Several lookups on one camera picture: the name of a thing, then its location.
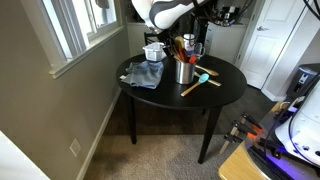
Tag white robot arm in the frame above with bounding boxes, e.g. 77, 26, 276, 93
131, 0, 209, 34

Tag steel utensil holder cup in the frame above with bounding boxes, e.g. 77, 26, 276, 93
175, 60, 195, 85

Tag black orange clamps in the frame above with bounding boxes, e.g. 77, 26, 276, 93
219, 112, 263, 154

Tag wooden spork on table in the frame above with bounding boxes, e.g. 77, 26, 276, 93
194, 72, 222, 87

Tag wooden spoon on table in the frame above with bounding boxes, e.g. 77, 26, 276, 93
195, 65, 219, 76

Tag red spatula in cup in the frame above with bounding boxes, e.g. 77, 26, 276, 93
179, 48, 197, 64

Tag black dining chair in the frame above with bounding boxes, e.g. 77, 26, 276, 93
144, 32, 159, 45

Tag teal silicone spoon wooden handle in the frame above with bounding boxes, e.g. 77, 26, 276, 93
181, 73, 209, 97

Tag wooden spatula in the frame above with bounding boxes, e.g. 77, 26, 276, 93
175, 36, 185, 61

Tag white door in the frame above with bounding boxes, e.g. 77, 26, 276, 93
240, 0, 304, 89

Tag round black table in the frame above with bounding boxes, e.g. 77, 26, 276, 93
116, 54, 247, 164

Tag white cabinet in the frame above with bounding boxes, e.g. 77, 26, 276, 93
204, 22, 247, 64

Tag white plastic basket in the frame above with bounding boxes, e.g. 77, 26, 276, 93
143, 42, 166, 62

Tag blue-grey cloth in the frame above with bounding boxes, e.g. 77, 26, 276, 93
120, 61, 164, 89

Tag clear glass mug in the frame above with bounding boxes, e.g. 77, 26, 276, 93
194, 42, 205, 60

